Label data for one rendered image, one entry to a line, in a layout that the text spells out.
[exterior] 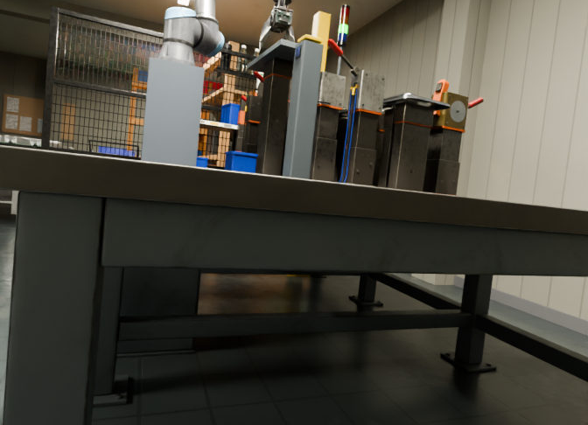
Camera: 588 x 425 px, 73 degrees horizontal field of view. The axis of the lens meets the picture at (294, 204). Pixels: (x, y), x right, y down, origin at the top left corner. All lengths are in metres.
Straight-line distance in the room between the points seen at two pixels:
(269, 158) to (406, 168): 0.50
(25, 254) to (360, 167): 0.97
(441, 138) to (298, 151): 0.51
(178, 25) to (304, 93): 0.64
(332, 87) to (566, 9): 2.16
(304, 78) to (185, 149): 0.56
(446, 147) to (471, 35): 2.28
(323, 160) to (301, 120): 0.26
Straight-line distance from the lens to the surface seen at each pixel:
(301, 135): 1.26
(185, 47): 1.69
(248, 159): 1.47
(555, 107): 3.18
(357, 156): 1.24
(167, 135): 1.57
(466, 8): 3.74
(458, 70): 3.58
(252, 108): 1.87
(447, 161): 1.47
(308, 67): 1.30
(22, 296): 0.50
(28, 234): 0.48
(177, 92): 1.60
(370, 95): 1.28
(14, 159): 0.44
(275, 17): 1.57
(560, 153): 3.08
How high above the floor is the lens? 0.69
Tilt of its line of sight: 3 degrees down
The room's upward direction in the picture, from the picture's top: 6 degrees clockwise
